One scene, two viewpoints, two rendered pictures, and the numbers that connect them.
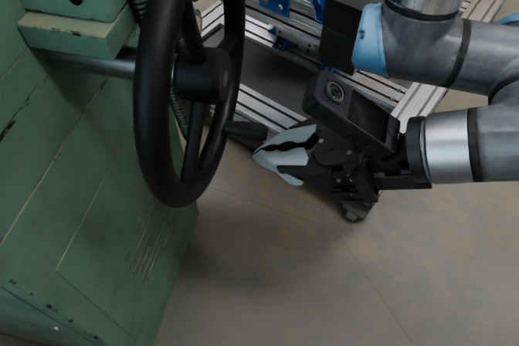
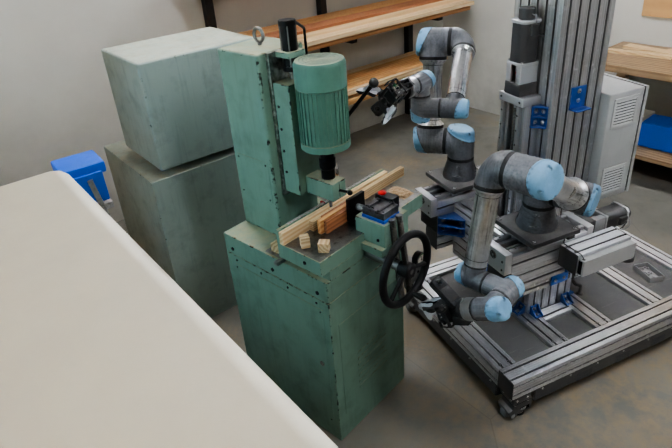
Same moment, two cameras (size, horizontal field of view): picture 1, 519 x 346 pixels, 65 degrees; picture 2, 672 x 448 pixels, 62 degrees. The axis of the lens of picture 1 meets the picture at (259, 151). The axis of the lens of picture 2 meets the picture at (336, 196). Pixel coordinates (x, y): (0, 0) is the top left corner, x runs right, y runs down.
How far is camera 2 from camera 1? 1.54 m
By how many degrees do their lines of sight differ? 35
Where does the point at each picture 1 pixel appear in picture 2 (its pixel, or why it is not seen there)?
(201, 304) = (385, 424)
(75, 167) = (357, 292)
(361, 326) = not seen: outside the picture
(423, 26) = (470, 270)
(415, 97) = (570, 345)
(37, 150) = (351, 279)
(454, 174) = (465, 314)
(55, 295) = (334, 335)
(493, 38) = (491, 279)
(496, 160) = (473, 309)
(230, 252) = (414, 404)
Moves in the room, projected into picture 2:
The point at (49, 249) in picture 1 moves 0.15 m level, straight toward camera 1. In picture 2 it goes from (340, 315) to (358, 341)
